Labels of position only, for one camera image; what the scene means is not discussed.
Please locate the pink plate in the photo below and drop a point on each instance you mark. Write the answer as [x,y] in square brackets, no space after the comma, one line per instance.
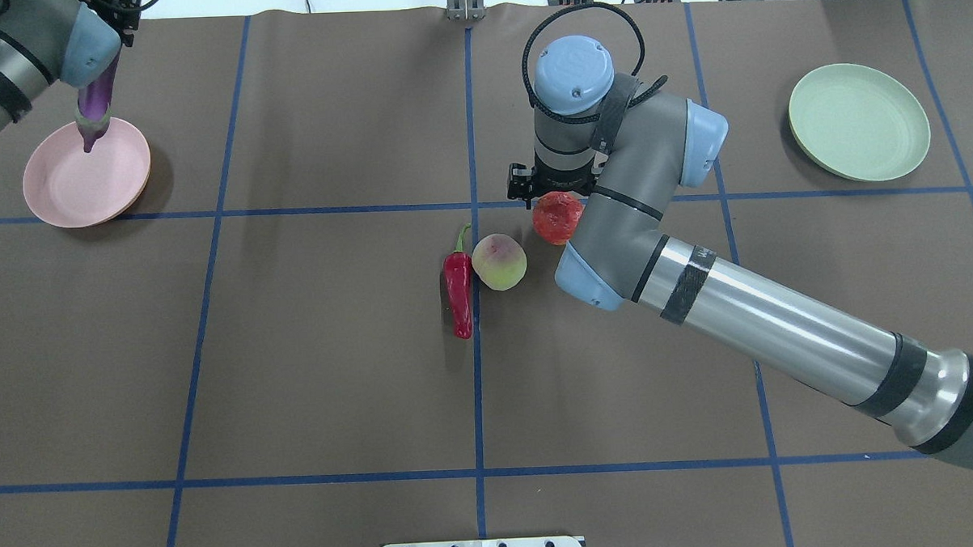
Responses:
[67,187]

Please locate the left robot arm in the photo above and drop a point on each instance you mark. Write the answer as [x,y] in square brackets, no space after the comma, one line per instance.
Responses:
[46,41]

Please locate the red chili pepper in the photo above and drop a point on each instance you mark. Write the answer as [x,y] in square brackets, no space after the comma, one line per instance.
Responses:
[457,269]

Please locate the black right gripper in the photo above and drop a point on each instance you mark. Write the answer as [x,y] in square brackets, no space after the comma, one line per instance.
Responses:
[566,180]

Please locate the red pomegranate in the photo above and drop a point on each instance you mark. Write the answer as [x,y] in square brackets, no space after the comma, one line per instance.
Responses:
[555,217]

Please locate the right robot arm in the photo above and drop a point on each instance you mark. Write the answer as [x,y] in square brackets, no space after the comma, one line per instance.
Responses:
[629,145]

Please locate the green plate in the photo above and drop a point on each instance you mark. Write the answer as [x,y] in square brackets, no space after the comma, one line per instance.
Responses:
[858,123]

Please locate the green pink peach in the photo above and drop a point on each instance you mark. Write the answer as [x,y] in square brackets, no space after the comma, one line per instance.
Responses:
[499,261]

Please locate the purple eggplant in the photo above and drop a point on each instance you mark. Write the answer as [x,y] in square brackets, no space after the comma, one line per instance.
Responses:
[93,115]

